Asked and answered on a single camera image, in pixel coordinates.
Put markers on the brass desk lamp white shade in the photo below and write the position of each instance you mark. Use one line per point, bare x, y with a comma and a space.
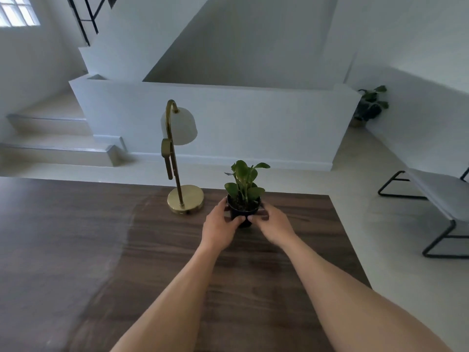
179, 157

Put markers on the person's right thumb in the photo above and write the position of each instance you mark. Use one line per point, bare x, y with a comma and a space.
256, 219

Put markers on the black stair railing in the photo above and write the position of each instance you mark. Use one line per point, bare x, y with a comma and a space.
88, 14

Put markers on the large potted leafy plant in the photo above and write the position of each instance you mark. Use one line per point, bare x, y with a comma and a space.
370, 106

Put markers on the person's left thumb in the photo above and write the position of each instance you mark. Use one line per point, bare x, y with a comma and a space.
236, 223

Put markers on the glass block window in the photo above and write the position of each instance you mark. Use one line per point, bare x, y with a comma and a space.
17, 11

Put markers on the person's right forearm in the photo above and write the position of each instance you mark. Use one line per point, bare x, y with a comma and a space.
351, 300

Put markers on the person's right hand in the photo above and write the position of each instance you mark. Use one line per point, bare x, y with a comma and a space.
274, 227

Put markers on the person's left hand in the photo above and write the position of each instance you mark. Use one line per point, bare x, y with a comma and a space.
218, 229

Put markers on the grey bench black metal legs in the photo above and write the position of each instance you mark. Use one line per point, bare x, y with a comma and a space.
436, 208

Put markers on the person's left forearm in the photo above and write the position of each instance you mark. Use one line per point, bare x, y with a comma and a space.
172, 293

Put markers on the small potted green plant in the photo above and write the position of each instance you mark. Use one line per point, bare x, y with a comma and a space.
243, 201

